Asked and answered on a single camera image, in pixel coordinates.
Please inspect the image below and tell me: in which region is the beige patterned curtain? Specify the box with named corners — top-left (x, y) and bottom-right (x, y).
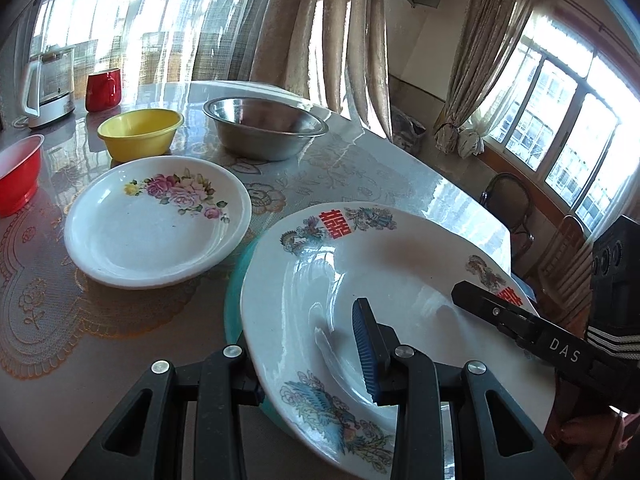
top-left (240, 0), bottom-right (393, 138)

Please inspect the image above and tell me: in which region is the gold lace tablecloth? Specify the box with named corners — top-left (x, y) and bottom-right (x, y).
top-left (0, 80), bottom-right (512, 480)

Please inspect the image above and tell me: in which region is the large bright window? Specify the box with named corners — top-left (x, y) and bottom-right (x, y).
top-left (27, 0), bottom-right (251, 86)

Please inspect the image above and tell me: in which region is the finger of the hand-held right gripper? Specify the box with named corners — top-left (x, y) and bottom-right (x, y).
top-left (451, 281), bottom-right (597, 377)

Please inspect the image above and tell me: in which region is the white dragon print plate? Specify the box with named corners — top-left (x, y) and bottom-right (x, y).
top-left (240, 202), bottom-right (558, 478)

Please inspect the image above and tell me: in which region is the stainless steel bowl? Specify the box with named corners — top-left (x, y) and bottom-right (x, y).
top-left (202, 96), bottom-right (330, 162)

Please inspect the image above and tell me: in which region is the red mug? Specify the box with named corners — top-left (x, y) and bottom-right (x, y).
top-left (85, 67), bottom-right (122, 112)

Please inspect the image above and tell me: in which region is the glass electric kettle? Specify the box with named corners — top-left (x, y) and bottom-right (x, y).
top-left (20, 46), bottom-right (77, 129)

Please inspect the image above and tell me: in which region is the wood framed window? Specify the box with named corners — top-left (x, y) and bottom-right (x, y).
top-left (487, 10), bottom-right (632, 233)

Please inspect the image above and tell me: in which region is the beige tied curtain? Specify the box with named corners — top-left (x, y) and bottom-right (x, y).
top-left (432, 0), bottom-right (546, 158)

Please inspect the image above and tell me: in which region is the yellow bowl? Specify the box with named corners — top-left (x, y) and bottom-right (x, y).
top-left (97, 108), bottom-right (185, 163)

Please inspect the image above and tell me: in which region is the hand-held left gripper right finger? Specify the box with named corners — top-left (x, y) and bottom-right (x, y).
top-left (351, 297), bottom-right (575, 480)

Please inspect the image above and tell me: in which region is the sheer white curtain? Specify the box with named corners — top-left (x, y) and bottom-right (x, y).
top-left (30, 0), bottom-right (281, 86)

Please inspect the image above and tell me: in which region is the dark wooden chair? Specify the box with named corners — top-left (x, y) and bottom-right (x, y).
top-left (479, 172), bottom-right (535, 261)

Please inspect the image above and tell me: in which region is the white floral plate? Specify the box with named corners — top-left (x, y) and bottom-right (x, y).
top-left (63, 156), bottom-right (252, 290)

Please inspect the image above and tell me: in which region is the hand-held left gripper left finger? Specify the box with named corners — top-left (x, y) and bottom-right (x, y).
top-left (62, 337), bottom-right (266, 480)

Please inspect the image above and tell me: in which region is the red bowl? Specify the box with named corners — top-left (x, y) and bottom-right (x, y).
top-left (0, 134), bottom-right (45, 218)

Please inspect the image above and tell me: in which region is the teal plate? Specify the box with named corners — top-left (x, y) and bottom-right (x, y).
top-left (223, 234), bottom-right (311, 441)

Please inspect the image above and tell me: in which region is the person's right forearm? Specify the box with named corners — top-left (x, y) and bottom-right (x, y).
top-left (584, 326), bottom-right (640, 359)

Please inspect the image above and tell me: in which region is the patterned bag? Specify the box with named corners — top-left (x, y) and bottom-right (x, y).
top-left (390, 105), bottom-right (427, 153)

